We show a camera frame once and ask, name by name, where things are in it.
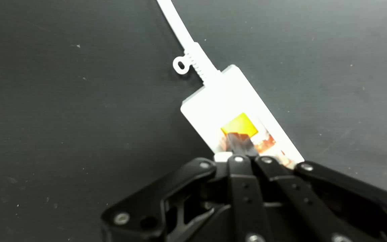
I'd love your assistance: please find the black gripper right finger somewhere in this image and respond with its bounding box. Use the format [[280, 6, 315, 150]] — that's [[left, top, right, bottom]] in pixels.
[[251, 153, 387, 242]]

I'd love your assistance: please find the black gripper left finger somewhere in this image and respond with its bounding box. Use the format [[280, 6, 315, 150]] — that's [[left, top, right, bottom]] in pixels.
[[100, 153, 273, 242]]

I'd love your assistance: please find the white power strip cable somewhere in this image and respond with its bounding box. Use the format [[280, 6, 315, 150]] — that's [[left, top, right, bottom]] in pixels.
[[156, 0, 225, 86]]

